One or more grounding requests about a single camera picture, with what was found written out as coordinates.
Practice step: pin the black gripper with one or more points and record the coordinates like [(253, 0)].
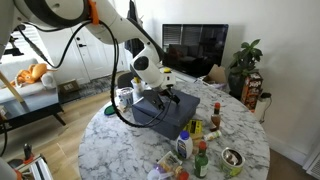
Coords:
[(160, 92)]

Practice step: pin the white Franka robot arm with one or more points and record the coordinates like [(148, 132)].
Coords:
[(110, 20)]

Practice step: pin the blue shoe box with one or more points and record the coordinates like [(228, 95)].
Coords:
[(173, 131)]

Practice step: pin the open cardboard box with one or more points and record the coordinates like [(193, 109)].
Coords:
[(216, 75)]

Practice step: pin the green round lid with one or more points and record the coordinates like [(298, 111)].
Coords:
[(108, 110)]

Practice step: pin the small jar red lid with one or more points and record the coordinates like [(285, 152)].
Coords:
[(181, 174)]

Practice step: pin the orange Jenga box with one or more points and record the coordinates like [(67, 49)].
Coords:
[(251, 90)]

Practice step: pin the small brown cardboard box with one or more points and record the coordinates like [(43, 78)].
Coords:
[(69, 86)]

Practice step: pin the clear plastic container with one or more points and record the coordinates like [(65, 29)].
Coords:
[(138, 90)]

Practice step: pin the yellow cap vitamin bottle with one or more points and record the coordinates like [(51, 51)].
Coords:
[(167, 70)]

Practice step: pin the white TV stand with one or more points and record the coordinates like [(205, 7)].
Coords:
[(186, 77)]

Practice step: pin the yellow snack packet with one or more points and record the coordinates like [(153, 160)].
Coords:
[(193, 126)]

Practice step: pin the steel tumbler blue label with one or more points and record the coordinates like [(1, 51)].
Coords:
[(125, 97)]

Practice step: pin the black chair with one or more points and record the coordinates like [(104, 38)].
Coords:
[(125, 80)]

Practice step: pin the small wooden block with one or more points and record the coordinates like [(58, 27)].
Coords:
[(196, 136), (196, 146)]

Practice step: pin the white bottle blue cap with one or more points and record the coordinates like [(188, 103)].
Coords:
[(184, 146)]

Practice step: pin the brown hot sauce bottle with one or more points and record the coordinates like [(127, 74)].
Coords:
[(215, 118)]

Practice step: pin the small white tube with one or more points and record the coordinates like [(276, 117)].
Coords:
[(212, 135)]

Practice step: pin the boxed item with label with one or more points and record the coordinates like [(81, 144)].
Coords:
[(169, 161)]

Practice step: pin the black flat television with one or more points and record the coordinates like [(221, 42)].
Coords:
[(200, 50)]

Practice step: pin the green glass bottle red cap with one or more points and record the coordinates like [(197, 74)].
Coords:
[(201, 163)]

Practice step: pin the small clear plastic cup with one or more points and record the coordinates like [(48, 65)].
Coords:
[(156, 174)]

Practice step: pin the grey patterned rug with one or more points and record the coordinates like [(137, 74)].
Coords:
[(93, 86)]

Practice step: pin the green potted plant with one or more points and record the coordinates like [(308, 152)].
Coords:
[(245, 63)]

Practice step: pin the open green tin can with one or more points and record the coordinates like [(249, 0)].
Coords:
[(232, 163)]

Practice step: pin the white floor appliance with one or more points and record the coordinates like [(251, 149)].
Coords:
[(261, 108)]

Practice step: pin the black low table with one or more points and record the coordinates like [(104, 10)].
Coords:
[(30, 115)]

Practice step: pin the orange plush toy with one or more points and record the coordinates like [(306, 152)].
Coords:
[(31, 73)]

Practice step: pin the white window blinds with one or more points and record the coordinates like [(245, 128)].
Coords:
[(31, 43)]

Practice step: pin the grey sofa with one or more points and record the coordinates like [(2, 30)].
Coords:
[(20, 91)]

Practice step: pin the red black clamp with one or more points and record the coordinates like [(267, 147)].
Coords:
[(27, 153)]

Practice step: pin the wooden stand leg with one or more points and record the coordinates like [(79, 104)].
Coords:
[(11, 87)]

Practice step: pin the aluminium frame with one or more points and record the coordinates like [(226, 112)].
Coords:
[(36, 168)]

